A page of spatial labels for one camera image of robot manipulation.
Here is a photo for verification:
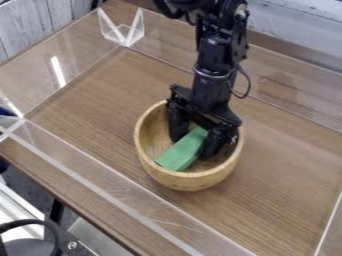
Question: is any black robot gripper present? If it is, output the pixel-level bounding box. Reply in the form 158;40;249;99
167;66;242;159

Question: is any green rectangular block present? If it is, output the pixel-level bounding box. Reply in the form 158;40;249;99
155;127;209;172

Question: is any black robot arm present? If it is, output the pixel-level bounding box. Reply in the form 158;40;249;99
153;0;250;159

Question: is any brown wooden bowl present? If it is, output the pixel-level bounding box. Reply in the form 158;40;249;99
134;101;245;192

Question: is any black table leg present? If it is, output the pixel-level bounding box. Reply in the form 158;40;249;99
50;199;66;224

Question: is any metal plate with screw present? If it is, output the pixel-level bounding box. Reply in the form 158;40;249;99
58;230;99;256

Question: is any clear acrylic front wall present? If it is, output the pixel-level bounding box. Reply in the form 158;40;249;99
0;117;257;256

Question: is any black cable loop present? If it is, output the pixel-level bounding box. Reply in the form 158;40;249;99
0;218;64;256

